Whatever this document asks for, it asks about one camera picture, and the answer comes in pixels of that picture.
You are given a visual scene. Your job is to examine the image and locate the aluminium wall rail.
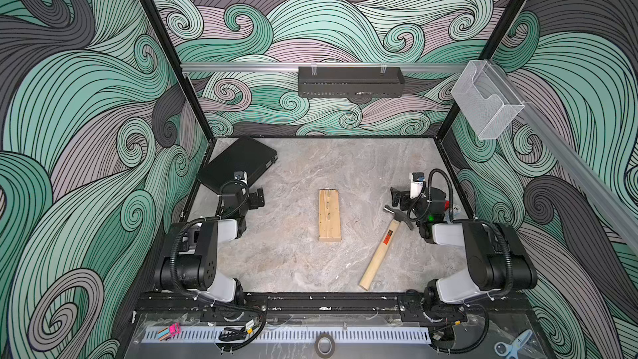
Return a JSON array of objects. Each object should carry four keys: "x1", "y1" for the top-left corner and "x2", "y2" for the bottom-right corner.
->
[{"x1": 180, "y1": 61, "x2": 468, "y2": 73}]

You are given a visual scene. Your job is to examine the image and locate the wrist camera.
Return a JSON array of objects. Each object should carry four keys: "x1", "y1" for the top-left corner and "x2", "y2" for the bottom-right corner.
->
[
  {"x1": 410, "y1": 172, "x2": 425, "y2": 199},
  {"x1": 234, "y1": 171, "x2": 248, "y2": 184}
]

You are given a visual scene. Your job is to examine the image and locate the wooden handle claw hammer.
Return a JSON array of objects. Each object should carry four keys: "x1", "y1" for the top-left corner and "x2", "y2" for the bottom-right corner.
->
[{"x1": 359, "y1": 205, "x2": 415, "y2": 291}]

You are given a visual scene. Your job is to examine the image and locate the tape roll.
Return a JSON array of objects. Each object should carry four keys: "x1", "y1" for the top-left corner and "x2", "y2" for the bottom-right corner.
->
[{"x1": 314, "y1": 333, "x2": 336, "y2": 359}]

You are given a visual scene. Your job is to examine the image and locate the blue scissors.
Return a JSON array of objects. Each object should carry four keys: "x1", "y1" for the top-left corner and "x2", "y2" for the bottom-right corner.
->
[{"x1": 493, "y1": 329, "x2": 533, "y2": 359}]

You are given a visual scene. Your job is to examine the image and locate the black case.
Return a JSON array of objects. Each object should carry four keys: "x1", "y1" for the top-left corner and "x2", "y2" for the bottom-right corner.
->
[{"x1": 197, "y1": 136, "x2": 277, "y2": 193}]

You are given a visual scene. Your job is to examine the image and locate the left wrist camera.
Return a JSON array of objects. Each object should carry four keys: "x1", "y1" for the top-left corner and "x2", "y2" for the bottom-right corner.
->
[{"x1": 234, "y1": 171, "x2": 248, "y2": 184}]

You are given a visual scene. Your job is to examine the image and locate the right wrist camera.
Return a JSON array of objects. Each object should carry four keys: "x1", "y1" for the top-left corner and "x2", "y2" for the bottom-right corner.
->
[{"x1": 410, "y1": 172, "x2": 425, "y2": 199}]

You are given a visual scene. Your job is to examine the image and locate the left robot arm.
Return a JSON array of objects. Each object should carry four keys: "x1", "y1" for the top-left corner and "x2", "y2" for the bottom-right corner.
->
[{"x1": 154, "y1": 184, "x2": 265, "y2": 306}]

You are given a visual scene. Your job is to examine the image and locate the wooden board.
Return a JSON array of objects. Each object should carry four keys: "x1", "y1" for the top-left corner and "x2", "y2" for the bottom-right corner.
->
[{"x1": 319, "y1": 189, "x2": 342, "y2": 243}]

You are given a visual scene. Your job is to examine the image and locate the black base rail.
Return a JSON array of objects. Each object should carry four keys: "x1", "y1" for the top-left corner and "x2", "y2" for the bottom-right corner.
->
[{"x1": 134, "y1": 290, "x2": 533, "y2": 326}]

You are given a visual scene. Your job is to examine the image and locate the clear plastic wall bin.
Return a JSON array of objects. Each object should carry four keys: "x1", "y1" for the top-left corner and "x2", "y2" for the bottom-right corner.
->
[{"x1": 451, "y1": 60, "x2": 524, "y2": 141}]

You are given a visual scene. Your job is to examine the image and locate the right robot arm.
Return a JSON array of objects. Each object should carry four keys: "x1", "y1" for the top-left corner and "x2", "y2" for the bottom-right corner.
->
[{"x1": 385, "y1": 168, "x2": 538, "y2": 309}]

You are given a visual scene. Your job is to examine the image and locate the white slotted cable duct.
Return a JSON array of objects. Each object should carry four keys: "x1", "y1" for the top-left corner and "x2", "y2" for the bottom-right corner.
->
[{"x1": 141, "y1": 326, "x2": 431, "y2": 345}]

